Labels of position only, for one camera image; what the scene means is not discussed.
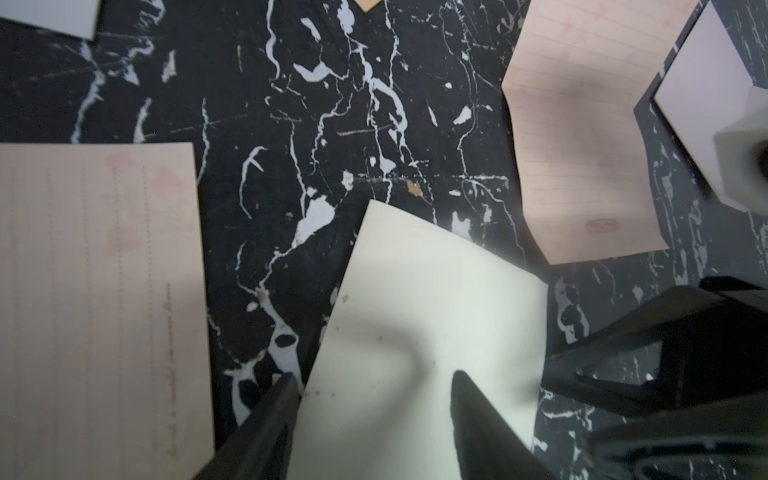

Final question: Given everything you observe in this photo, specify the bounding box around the brown kraft envelope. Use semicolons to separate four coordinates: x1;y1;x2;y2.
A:
354;0;382;13

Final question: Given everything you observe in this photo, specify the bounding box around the white envelope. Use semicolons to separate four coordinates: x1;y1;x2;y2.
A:
1;0;101;40

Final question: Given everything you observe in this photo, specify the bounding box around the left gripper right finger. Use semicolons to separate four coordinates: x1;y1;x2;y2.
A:
450;370;554;480

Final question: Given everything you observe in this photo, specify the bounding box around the cream letter paper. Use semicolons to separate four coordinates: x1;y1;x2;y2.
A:
502;0;695;265
287;201;548;479

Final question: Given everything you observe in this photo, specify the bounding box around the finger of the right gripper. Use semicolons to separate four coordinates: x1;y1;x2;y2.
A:
542;286;726;417
583;392;767;479

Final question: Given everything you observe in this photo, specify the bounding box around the pink envelope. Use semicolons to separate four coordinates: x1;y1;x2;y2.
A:
654;4;767;212

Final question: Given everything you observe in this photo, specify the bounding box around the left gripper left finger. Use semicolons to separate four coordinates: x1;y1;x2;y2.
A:
195;374;299;480

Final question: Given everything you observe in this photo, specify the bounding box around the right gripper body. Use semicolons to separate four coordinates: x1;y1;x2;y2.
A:
659;276;767;410

